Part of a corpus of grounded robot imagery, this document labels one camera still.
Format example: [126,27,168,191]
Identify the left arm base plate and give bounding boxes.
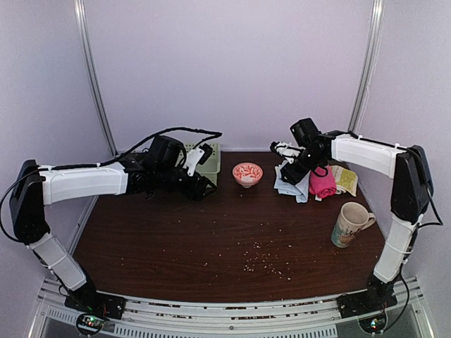
[64,293,126,320]

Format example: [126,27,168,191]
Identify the aluminium frame post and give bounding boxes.
[73,0,118,156]
[348,0,385,134]

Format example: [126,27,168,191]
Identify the green plastic basket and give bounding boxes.
[184,143,221,184]

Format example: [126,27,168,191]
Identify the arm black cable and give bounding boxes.
[116,127,223,158]
[421,182,444,227]

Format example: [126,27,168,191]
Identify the front aluminium rail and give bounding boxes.
[35,276,424,338]

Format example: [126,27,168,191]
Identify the right aluminium frame post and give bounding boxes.
[348,0,385,134]

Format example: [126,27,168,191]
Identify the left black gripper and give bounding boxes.
[156,165,217,201]

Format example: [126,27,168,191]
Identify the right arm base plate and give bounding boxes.
[336,291,397,318]

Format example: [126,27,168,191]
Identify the left aluminium frame post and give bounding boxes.
[73,0,118,156]

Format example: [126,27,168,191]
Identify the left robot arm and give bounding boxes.
[6,136,217,313]

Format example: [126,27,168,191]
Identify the pink towel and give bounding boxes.
[309,166,337,199]

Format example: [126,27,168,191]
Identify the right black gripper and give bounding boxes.
[282,148,324,184]

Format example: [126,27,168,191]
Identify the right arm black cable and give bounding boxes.
[421,182,444,227]

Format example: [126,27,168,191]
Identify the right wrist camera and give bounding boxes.
[270,142,305,164]

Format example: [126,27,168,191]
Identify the red patterned white bowl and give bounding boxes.
[232,163,264,188]

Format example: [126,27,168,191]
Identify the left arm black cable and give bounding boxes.
[116,127,223,158]

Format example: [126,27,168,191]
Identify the yellow patterned cloth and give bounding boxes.
[330,165,358,197]

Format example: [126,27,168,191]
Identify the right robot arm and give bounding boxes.
[270,118,433,311]

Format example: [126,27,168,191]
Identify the light blue towel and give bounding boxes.
[273,166,309,204]

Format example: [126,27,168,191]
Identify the cream floral mug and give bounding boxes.
[330,201,376,249]

